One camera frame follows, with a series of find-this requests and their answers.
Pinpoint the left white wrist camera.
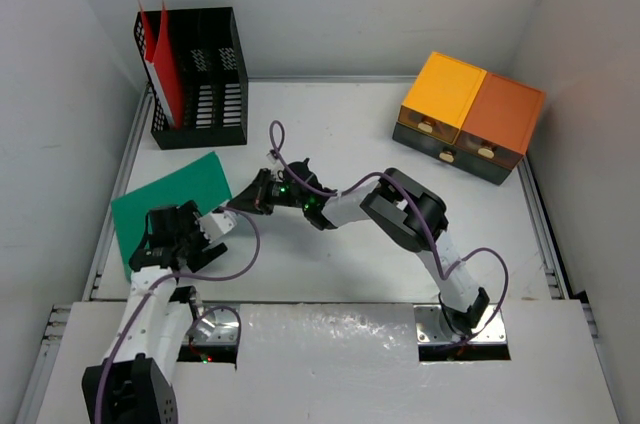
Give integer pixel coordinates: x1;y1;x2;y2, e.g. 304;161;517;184
197;211;237;244

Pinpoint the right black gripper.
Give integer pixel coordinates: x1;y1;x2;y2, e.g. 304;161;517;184
229;167;309;215

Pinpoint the dark bottom drawer unit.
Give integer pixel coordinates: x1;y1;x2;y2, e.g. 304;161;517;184
392;123;513;185

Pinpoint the black mesh file rack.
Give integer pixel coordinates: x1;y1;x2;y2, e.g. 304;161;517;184
133;7;249;150

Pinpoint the yellow drawer box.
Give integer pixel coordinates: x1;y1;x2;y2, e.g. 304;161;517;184
397;52;487;144

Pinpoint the purple cable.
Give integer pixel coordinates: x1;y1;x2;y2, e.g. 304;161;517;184
268;119;510;345
97;206;261;424

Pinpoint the orange drawer box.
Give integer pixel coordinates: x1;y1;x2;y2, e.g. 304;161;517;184
455;73;546;170

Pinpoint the metal front rail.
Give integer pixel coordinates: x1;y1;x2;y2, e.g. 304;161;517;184
14;301;511;424

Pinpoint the green folder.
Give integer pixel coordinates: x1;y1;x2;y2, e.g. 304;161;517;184
111;152;231;280

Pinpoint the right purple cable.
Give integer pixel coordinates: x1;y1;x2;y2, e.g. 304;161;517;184
268;119;510;345

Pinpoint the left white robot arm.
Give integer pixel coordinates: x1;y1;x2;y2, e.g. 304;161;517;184
82;201;236;423

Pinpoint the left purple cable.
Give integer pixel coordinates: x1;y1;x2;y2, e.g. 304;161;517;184
97;206;261;424

